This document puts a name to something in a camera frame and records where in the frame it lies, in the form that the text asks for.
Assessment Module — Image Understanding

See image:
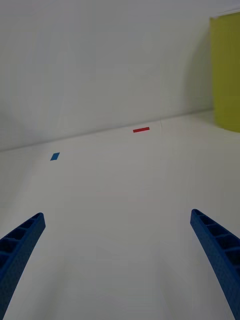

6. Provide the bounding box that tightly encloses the yellow-green plastic bin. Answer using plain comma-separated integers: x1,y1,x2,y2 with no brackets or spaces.
209,11,240,134

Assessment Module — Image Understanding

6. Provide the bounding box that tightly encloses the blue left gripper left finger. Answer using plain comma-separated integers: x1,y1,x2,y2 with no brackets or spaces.
0,212,47,320

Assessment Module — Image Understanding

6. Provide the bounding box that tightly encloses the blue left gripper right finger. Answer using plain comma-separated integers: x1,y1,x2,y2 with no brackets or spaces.
189,208,240,320

